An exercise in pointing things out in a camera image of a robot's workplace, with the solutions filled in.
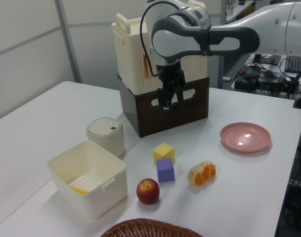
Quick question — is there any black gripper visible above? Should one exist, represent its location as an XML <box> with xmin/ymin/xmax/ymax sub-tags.
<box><xmin>156</xmin><ymin>60</ymin><xmax>186</xmax><ymax>111</ymax></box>

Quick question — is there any white orange bread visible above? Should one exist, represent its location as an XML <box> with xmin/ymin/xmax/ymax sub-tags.
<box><xmin>187</xmin><ymin>160</ymin><xmax>217</xmax><ymax>188</ymax></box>

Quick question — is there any brown wicker basket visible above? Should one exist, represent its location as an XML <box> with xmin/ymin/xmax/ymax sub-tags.
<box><xmin>100</xmin><ymin>218</ymin><xmax>204</xmax><ymax>237</ymax></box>

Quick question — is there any dark brown wooden crate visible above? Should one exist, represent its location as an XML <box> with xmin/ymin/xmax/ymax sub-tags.
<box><xmin>117</xmin><ymin>74</ymin><xmax>211</xmax><ymax>138</ymax></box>

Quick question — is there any yellow foam cube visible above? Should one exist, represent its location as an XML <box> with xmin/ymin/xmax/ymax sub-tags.
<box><xmin>152</xmin><ymin>142</ymin><xmax>176</xmax><ymax>164</ymax></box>

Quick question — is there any purple foam cube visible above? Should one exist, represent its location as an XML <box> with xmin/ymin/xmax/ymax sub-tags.
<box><xmin>156</xmin><ymin>158</ymin><xmax>176</xmax><ymax>183</ymax></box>

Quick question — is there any cream lidded canister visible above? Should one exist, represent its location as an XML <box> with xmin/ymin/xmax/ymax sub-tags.
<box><xmin>86</xmin><ymin>117</ymin><xmax>126</xmax><ymax>158</ymax></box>

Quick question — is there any pink plate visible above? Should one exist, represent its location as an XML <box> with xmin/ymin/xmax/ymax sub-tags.
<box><xmin>219</xmin><ymin>122</ymin><xmax>273</xmax><ymax>154</ymax></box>

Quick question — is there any red apple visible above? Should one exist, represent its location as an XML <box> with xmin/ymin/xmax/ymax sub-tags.
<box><xmin>136</xmin><ymin>178</ymin><xmax>160</xmax><ymax>205</ymax></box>

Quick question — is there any black monitor base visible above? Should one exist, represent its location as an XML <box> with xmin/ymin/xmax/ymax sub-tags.
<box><xmin>252</xmin><ymin>53</ymin><xmax>282</xmax><ymax>66</ymax></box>

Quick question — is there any wooden background desk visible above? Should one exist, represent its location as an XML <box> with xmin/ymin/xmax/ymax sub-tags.
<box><xmin>225</xmin><ymin>0</ymin><xmax>257</xmax><ymax>24</ymax></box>

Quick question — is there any black keyboard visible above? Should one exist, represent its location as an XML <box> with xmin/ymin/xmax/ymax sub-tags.
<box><xmin>284</xmin><ymin>55</ymin><xmax>301</xmax><ymax>74</ymax></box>

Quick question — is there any yellow item inside container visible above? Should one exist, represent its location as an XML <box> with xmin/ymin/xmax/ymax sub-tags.
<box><xmin>70</xmin><ymin>185</ymin><xmax>90</xmax><ymax>196</ymax></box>

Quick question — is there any cream open plastic container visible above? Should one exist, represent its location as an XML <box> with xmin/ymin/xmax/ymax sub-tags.
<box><xmin>46</xmin><ymin>140</ymin><xmax>128</xmax><ymax>220</ymax></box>

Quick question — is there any cream storage box with handles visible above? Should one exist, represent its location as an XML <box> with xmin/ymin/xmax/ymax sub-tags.
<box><xmin>111</xmin><ymin>0</ymin><xmax>210</xmax><ymax>96</ymax></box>

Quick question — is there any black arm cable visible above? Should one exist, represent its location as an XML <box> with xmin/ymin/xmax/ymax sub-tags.
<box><xmin>139</xmin><ymin>0</ymin><xmax>166</xmax><ymax>78</ymax></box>

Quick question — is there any black electronics box with cables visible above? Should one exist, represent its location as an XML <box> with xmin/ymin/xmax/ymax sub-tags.
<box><xmin>234</xmin><ymin>64</ymin><xmax>301</xmax><ymax>97</ymax></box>

